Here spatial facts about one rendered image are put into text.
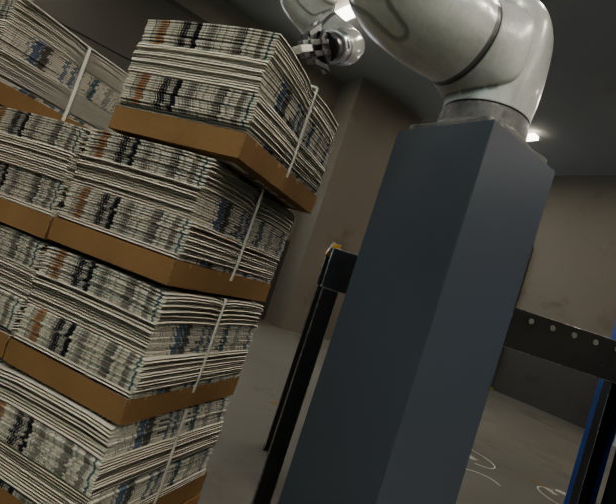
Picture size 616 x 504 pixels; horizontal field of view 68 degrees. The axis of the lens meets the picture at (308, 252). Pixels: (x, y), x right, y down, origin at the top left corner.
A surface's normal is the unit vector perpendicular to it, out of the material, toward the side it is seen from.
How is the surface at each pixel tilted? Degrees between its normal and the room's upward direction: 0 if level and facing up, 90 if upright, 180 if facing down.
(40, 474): 90
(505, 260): 90
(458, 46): 135
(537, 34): 87
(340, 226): 90
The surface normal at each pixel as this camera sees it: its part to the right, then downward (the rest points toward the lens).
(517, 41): 0.42, 0.10
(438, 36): 0.08, 0.74
